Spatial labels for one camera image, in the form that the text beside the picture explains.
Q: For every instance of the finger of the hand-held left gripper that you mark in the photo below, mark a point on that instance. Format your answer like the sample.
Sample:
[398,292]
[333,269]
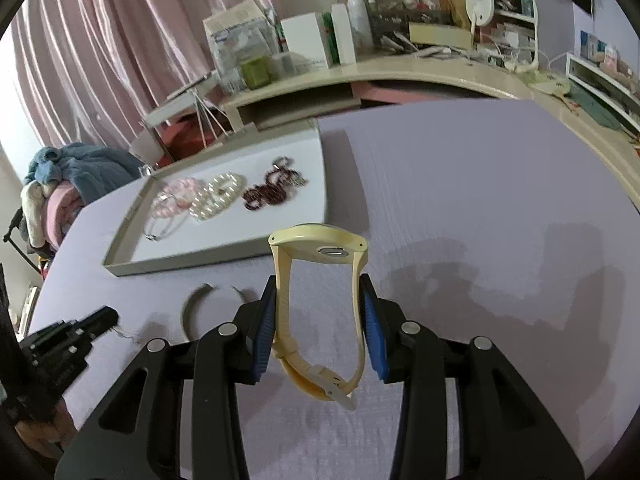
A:
[100,321]

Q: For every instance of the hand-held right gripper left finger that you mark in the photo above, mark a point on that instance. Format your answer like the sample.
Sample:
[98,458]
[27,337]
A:
[262,340]

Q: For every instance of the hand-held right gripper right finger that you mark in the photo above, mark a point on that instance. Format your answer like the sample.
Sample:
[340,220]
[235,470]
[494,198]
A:
[375,340]

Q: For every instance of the thin silver bangle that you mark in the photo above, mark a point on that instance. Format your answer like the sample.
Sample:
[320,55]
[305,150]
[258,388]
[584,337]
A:
[159,236]

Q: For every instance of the pale yellow wristwatch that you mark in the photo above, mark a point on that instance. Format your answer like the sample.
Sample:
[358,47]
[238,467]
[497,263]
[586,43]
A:
[310,242]

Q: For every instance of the grey shallow tray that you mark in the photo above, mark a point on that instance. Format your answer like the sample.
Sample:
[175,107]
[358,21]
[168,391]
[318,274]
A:
[225,232]

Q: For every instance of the small silver charm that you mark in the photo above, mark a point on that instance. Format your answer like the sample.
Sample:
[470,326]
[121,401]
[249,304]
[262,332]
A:
[295,177]

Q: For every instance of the person's left hand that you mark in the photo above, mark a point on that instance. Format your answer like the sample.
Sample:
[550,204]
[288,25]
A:
[37,430]

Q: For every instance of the silver cuff bangle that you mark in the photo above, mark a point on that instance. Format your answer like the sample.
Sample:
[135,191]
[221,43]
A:
[186,310]

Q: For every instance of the pink blanket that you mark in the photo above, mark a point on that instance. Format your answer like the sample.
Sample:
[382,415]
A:
[60,210]

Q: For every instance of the white fluffy cloth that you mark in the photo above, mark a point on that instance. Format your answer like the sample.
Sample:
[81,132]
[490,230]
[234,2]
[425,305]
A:
[32,210]

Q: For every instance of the black chair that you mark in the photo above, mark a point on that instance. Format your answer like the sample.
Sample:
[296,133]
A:
[14,222]

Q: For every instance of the blue fleece blanket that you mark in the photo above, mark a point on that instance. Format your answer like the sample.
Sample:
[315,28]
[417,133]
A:
[85,170]

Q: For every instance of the purple tablecloth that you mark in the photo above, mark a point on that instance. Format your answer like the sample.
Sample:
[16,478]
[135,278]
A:
[500,185]

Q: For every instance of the white folding stand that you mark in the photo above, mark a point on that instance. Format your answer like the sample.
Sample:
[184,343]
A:
[170,107]

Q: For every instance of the green glass jar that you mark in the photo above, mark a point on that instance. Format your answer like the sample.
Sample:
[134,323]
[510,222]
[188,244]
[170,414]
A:
[256,72]

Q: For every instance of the beige curved desk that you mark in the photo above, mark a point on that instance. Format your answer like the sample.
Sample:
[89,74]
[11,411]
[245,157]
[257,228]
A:
[400,67]

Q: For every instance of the pink curtain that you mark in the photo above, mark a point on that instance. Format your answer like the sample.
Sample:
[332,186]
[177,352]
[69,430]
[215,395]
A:
[100,35]

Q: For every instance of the clear bag of boxes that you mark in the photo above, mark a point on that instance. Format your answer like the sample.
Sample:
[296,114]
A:
[235,45]

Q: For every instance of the wide white box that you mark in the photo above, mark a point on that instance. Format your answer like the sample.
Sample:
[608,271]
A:
[305,40]

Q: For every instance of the tall white box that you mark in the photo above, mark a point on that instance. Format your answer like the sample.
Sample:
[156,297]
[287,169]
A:
[342,35]

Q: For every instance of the narrow green box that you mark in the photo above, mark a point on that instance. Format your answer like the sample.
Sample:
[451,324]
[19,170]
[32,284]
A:
[327,35]

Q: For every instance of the pale green hand fan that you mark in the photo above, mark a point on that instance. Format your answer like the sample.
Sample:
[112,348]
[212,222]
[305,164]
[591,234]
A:
[550,82]

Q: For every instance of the flat beige box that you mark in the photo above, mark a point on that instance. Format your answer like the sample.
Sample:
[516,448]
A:
[440,35]

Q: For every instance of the white desk lamp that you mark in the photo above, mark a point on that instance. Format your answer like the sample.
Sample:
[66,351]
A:
[525,66]

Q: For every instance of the white plastic bottle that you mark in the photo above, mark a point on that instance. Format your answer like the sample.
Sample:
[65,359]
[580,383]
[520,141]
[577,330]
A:
[360,20]

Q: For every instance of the dark green cloth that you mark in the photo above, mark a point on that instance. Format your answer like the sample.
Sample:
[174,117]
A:
[595,105]

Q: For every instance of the clear acrylic organizer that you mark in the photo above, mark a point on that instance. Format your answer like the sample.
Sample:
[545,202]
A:
[400,15]

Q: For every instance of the white desktop rack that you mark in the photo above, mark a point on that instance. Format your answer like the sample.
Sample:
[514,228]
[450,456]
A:
[575,65]

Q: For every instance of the white shelf unit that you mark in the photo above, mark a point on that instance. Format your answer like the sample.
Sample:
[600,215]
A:
[515,17]

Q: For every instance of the round white mirror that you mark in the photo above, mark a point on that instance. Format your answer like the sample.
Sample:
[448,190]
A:
[479,2]

